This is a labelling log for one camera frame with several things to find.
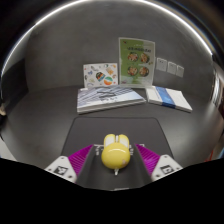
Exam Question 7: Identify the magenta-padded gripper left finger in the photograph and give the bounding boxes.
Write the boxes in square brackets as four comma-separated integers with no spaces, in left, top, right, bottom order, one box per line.
[44,143,98,185]

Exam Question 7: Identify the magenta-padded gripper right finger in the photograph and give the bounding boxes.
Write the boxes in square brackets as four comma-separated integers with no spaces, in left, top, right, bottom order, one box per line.
[133,143,184,184]

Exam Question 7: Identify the yellow computer mouse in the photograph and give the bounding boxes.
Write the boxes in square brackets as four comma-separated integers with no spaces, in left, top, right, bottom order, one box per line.
[100,133,131,177]

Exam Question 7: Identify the black mouse pad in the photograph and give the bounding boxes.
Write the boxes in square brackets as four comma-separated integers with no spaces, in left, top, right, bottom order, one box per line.
[60,116,175,192]

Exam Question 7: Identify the white book with blue stripe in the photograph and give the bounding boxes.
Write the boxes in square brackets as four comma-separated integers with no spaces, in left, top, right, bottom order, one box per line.
[145,85,194,113]

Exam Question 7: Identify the grey-blue building-print book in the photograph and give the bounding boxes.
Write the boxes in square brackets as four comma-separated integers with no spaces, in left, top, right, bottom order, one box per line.
[76,85,147,115]

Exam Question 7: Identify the white sticker sheet card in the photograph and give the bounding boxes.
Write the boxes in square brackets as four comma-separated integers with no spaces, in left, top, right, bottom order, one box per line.
[82,62,120,89]

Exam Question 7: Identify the green food poster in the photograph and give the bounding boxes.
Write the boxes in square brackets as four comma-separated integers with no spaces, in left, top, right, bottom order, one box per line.
[118,36,157,90]

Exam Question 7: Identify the white wall socket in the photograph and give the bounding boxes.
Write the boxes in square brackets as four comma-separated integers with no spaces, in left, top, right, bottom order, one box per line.
[176,64,185,79]
[166,61,178,76]
[155,57,168,73]

